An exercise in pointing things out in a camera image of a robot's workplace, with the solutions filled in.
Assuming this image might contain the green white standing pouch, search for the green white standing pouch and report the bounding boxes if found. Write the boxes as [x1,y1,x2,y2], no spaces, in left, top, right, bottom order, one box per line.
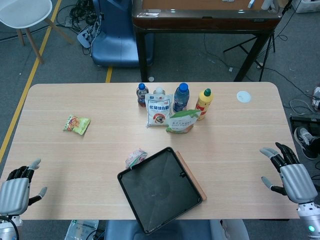
[165,109,202,135]

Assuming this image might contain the yellow bottle green cap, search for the yellow bottle green cap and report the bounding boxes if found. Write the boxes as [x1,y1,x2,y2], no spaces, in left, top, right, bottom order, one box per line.
[194,88,215,121]

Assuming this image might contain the white sugar bag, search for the white sugar bag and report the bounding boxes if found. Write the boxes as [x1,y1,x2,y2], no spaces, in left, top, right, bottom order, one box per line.
[145,92,174,129]

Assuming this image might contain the green yellow snack packet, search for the green yellow snack packet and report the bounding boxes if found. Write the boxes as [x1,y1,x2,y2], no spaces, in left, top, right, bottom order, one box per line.
[62,114,92,136]

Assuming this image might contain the pink green snack packet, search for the pink green snack packet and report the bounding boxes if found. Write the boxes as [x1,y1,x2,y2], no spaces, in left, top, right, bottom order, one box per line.
[124,148,148,170]

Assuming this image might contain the white power strip with plugs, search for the white power strip with plugs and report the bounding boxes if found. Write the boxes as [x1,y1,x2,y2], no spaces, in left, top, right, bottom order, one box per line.
[76,23,101,48]

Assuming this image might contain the dark brown wooden table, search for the dark brown wooden table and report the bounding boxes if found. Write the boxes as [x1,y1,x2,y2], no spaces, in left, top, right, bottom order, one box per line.
[131,0,283,83]

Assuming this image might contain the clear plastic bag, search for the clear plastic bag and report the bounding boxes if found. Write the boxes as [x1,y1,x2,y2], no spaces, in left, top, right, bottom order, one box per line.
[65,219,100,240]

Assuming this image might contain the clear water bottle blue cap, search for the clear water bottle blue cap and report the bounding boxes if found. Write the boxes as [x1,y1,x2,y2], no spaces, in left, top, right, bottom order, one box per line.
[172,82,190,113]

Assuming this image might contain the black cable bundle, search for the black cable bundle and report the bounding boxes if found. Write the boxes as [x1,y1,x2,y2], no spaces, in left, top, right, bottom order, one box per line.
[56,0,103,33]

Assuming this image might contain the white robot body panel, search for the white robot body panel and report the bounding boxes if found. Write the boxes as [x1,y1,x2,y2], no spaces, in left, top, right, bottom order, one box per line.
[209,219,250,240]

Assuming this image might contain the dark drink bottle blue cap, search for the dark drink bottle blue cap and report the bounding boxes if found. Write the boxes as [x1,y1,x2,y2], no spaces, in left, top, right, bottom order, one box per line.
[135,82,150,108]

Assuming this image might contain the black tripod stand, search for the black tripod stand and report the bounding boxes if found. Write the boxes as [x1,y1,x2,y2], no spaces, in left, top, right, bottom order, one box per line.
[223,32,277,68]

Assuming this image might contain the black case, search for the black case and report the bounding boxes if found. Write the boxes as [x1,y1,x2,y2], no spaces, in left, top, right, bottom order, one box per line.
[289,115,320,141]

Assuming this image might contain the white chair wooden legs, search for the white chair wooden legs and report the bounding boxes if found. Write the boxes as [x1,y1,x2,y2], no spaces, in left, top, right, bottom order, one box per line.
[0,0,75,65]

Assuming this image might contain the black square plastic tray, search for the black square plastic tray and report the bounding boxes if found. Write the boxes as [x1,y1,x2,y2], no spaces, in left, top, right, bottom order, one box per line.
[116,146,203,235]

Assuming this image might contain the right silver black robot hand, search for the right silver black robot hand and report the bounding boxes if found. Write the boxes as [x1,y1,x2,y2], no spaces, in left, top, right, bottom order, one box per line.
[259,141,319,205]

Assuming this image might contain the white round table grommet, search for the white round table grommet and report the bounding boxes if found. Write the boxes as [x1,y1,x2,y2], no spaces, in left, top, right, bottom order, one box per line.
[236,90,252,103]

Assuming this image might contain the grey sneaker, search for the grey sneaker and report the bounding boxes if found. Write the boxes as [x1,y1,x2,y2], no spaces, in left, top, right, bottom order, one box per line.
[293,126,318,160]

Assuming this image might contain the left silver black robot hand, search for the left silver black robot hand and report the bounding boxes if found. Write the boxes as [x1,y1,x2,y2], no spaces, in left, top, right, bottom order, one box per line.
[0,157,48,216]

